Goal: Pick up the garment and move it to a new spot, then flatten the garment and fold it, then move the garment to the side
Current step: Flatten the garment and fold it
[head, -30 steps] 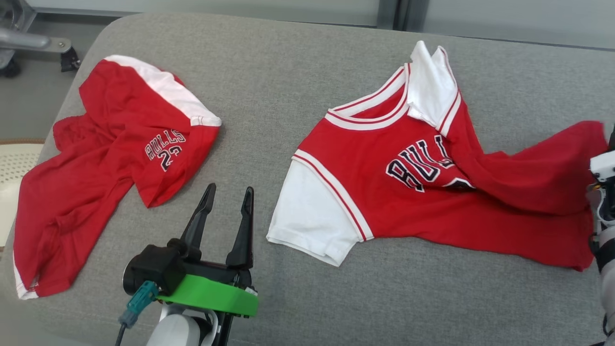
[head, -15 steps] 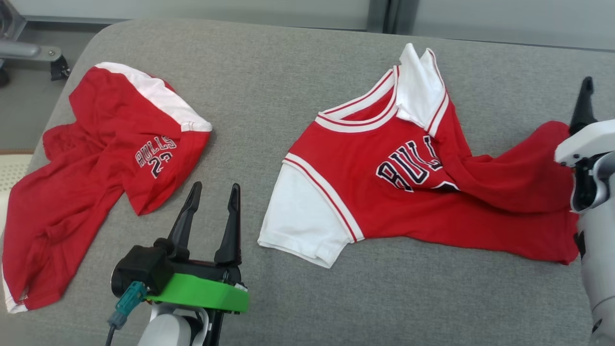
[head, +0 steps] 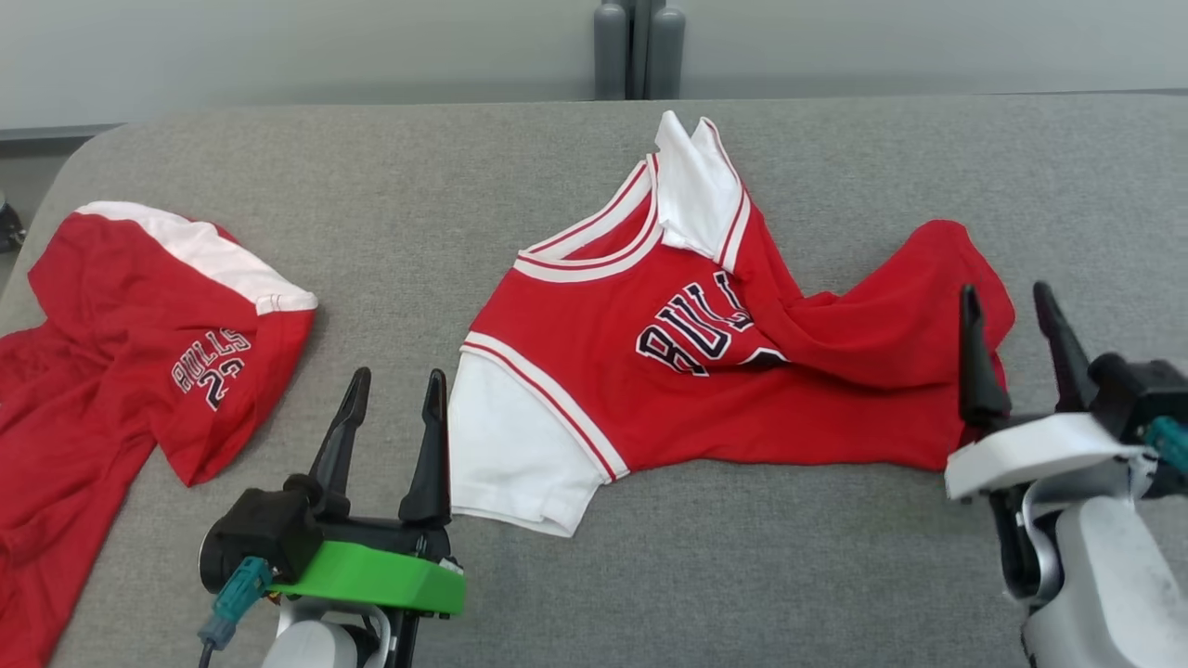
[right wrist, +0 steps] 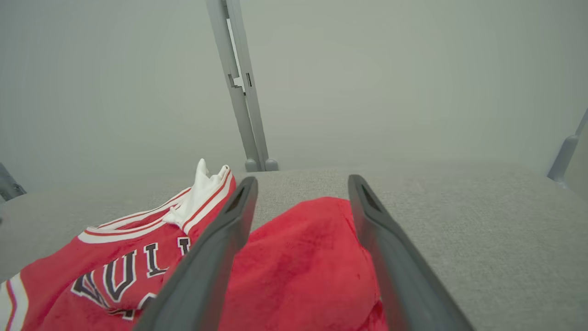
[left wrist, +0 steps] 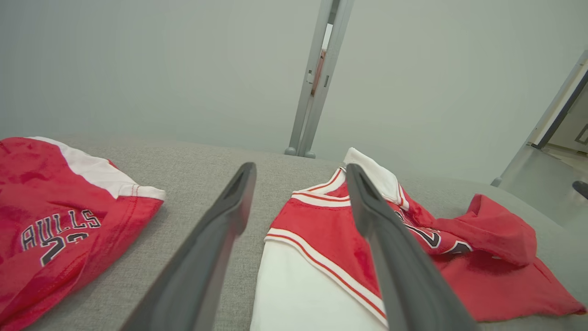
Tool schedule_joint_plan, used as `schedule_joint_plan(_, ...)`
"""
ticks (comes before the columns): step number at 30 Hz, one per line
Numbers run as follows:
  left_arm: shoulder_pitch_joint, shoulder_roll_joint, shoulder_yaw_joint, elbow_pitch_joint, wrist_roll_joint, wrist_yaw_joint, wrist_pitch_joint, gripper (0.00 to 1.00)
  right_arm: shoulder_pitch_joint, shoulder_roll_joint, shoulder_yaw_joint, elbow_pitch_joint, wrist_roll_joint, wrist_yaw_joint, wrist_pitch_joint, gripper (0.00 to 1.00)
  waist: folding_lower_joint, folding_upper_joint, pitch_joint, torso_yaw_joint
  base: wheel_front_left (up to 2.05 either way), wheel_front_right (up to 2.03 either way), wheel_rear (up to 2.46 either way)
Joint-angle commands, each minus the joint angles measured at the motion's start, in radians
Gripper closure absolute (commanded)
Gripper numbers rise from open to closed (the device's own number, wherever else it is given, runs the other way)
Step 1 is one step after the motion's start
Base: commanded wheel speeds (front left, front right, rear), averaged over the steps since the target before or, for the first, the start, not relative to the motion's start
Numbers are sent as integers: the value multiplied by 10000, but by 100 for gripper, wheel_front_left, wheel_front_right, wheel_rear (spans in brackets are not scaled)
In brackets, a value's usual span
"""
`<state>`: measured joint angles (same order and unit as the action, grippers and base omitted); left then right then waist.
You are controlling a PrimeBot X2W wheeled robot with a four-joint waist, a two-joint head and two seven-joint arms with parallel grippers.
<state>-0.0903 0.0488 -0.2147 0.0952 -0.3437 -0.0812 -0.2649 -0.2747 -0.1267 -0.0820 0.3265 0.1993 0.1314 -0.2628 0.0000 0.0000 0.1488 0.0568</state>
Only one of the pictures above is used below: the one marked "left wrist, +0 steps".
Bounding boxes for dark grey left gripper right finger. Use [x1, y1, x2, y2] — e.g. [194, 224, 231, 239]
[346, 164, 478, 331]

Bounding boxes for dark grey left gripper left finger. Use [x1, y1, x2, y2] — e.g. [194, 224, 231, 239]
[122, 162, 257, 331]

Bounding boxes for red white striped shorts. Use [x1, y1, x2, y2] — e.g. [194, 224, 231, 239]
[250, 148, 587, 331]

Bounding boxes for red Bulls print garment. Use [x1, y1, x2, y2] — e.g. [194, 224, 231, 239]
[0, 137, 166, 331]

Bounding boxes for grey fabric sofa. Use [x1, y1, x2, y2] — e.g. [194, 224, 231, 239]
[23, 135, 588, 331]

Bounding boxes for grey partition post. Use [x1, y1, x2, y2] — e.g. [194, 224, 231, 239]
[284, 0, 334, 157]
[301, 0, 355, 160]

